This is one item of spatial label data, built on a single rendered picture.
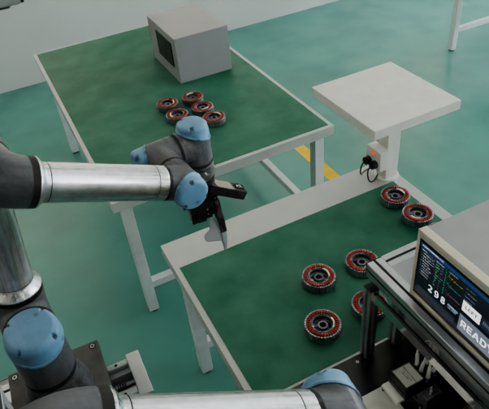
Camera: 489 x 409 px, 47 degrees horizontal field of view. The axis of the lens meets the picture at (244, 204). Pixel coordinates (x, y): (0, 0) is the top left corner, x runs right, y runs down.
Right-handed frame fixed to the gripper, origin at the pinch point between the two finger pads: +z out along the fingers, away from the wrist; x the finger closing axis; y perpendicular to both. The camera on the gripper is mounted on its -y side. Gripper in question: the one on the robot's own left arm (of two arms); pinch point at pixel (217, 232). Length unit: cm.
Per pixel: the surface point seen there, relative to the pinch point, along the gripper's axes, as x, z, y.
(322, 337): 18.9, 36.9, -21.3
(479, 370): 64, 4, -32
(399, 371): 46, 23, -27
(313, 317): 11.5, 36.8, -23.0
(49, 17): -399, 61, -4
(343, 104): -33, -5, -61
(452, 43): -239, 107, -307
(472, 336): 59, -1, -34
